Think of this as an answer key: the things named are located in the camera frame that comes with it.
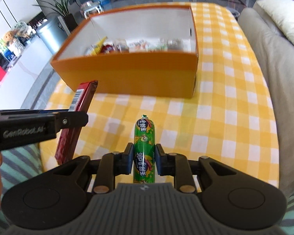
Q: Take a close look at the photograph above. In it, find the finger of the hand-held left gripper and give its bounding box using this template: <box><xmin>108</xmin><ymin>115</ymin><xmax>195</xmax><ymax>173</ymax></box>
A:
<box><xmin>55</xmin><ymin>112</ymin><xmax>89</xmax><ymax>137</ymax></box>

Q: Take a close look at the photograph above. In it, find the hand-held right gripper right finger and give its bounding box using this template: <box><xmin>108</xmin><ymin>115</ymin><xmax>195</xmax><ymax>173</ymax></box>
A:
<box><xmin>155</xmin><ymin>144</ymin><xmax>238</xmax><ymax>194</ymax></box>

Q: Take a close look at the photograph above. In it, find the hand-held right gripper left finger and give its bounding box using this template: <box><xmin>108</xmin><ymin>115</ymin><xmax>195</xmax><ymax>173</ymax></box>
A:
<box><xmin>53</xmin><ymin>143</ymin><xmax>135</xmax><ymax>194</ymax></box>

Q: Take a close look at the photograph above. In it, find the green sausage stick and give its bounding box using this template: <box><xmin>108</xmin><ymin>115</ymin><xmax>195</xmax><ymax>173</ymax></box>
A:
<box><xmin>133</xmin><ymin>115</ymin><xmax>157</xmax><ymax>184</ymax></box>

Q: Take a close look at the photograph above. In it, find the red chocolate bar packet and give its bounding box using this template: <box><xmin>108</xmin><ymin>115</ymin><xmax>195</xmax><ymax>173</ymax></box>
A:
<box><xmin>55</xmin><ymin>80</ymin><xmax>99</xmax><ymax>165</ymax></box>

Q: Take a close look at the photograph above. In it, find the orange cardboard box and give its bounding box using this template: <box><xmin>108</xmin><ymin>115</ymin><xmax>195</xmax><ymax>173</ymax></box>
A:
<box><xmin>50</xmin><ymin>3</ymin><xmax>199</xmax><ymax>99</ymax></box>

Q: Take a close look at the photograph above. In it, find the green striped blanket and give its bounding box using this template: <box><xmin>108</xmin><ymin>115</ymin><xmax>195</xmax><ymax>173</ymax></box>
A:
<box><xmin>0</xmin><ymin>143</ymin><xmax>44</xmax><ymax>235</ymax></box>

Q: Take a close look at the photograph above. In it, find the white counter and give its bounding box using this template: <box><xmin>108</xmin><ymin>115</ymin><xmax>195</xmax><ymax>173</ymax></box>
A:
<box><xmin>0</xmin><ymin>34</ymin><xmax>53</xmax><ymax>110</ymax></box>

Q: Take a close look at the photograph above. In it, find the yellow checked tablecloth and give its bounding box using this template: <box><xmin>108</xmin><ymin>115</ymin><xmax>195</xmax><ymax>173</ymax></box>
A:
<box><xmin>39</xmin><ymin>2</ymin><xmax>280</xmax><ymax>194</ymax></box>

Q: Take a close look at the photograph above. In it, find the silver metal trash bin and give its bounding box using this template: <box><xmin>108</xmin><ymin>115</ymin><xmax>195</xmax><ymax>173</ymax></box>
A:
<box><xmin>35</xmin><ymin>17</ymin><xmax>70</xmax><ymax>54</ymax></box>

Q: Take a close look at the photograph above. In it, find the black plant pot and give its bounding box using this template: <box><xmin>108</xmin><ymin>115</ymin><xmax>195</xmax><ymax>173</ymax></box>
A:
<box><xmin>63</xmin><ymin>15</ymin><xmax>79</xmax><ymax>31</ymax></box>

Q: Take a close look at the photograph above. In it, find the row of mixed snack packets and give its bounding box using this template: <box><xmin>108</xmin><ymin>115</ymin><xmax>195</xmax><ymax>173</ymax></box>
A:
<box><xmin>114</xmin><ymin>38</ymin><xmax>184</xmax><ymax>53</ymax></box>

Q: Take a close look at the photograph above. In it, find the small white stool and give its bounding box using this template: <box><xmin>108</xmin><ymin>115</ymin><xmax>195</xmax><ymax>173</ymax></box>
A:
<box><xmin>80</xmin><ymin>1</ymin><xmax>105</xmax><ymax>19</ymax></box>

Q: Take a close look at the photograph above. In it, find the green leafy plant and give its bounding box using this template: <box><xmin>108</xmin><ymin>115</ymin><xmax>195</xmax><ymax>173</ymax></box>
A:
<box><xmin>32</xmin><ymin>0</ymin><xmax>76</xmax><ymax>20</ymax></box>

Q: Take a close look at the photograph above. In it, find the beige sofa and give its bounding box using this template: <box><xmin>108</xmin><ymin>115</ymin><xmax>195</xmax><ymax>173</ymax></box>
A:
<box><xmin>238</xmin><ymin>0</ymin><xmax>294</xmax><ymax>193</ymax></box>

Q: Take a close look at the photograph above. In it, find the cream cushion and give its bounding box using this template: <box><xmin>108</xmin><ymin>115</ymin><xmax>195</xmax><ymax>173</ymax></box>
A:
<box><xmin>256</xmin><ymin>0</ymin><xmax>294</xmax><ymax>57</ymax></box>

